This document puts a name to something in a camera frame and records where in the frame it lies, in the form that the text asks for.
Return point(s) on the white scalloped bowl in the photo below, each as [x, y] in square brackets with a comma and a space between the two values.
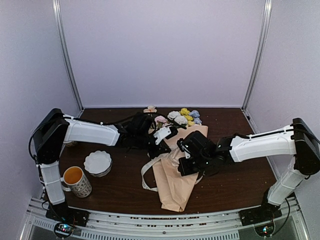
[98, 163]

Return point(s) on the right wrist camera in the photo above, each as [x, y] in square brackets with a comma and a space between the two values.
[183, 148]

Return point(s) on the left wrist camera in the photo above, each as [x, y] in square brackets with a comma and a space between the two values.
[166, 132]

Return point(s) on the white printed ribbon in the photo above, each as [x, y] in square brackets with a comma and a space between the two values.
[152, 172]

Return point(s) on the aluminium frame post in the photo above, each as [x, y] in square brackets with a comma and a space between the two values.
[56, 4]
[264, 30]

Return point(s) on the patterned mug with orange inside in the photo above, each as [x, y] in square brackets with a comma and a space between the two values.
[74, 180]

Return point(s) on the aluminium front rail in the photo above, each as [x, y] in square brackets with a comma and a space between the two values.
[223, 225]

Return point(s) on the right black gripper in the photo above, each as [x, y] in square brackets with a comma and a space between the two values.
[184, 169]

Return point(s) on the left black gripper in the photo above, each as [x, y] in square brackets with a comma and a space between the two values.
[160, 149]

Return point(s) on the pink and green wrapping paper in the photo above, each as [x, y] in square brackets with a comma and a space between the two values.
[177, 200]

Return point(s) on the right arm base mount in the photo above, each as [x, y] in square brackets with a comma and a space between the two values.
[261, 220]

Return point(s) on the blue flower stem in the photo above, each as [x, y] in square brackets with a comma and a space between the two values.
[196, 117]

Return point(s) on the yellow flower stem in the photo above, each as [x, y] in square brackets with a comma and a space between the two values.
[186, 113]

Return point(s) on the peach blossom stem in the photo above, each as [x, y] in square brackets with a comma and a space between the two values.
[150, 109]

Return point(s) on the small white patterned teacup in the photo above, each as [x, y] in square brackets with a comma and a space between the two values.
[70, 144]

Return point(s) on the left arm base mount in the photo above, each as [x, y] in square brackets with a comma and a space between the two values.
[68, 226]

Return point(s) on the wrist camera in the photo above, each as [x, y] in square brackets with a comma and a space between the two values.
[183, 148]
[166, 132]

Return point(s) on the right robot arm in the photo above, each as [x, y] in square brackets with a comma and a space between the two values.
[296, 140]

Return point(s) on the right aluminium frame post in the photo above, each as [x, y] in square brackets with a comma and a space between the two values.
[264, 30]

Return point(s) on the left aluminium frame post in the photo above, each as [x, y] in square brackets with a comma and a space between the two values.
[56, 4]

